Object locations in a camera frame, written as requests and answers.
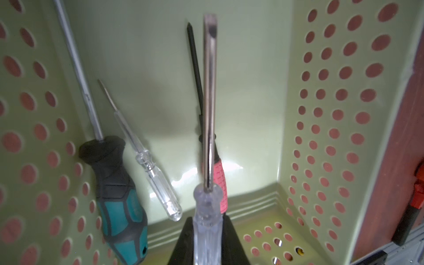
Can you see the small clear handle screwdriver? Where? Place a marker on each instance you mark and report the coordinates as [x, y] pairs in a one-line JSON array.
[[144, 158]]

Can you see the green black handle screwdriver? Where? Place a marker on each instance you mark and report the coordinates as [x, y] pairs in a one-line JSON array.
[[124, 220]]

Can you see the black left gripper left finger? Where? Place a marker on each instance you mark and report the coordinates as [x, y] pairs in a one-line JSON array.
[[182, 253]]

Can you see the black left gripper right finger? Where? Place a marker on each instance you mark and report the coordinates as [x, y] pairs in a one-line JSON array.
[[232, 252]]

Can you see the clear purple handle screwdriver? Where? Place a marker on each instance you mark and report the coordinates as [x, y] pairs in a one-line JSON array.
[[208, 221]]

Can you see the aluminium front rail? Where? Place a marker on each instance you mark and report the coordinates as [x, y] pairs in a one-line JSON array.
[[411, 253]]

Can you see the pink handle screwdriver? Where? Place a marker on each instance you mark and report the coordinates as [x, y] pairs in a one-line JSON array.
[[219, 174]]

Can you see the green perforated plastic bin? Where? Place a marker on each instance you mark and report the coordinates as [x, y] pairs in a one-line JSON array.
[[307, 95]]

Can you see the red pipe wrench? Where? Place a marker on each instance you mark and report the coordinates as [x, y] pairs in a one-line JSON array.
[[412, 210]]

